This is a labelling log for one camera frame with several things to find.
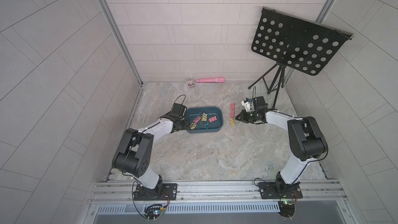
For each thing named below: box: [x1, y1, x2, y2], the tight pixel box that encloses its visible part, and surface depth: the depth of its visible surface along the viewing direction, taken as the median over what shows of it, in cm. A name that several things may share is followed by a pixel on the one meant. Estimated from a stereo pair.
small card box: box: [183, 77, 196, 88], surface depth 118 cm
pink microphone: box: [195, 76, 226, 83], surface depth 118 cm
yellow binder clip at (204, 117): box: [201, 112, 208, 122], surface depth 98 cm
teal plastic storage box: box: [186, 106, 224, 134], surface depth 96 cm
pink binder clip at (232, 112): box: [229, 106, 235, 118], surface depth 101 cm
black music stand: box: [247, 6, 354, 109], surface depth 79 cm
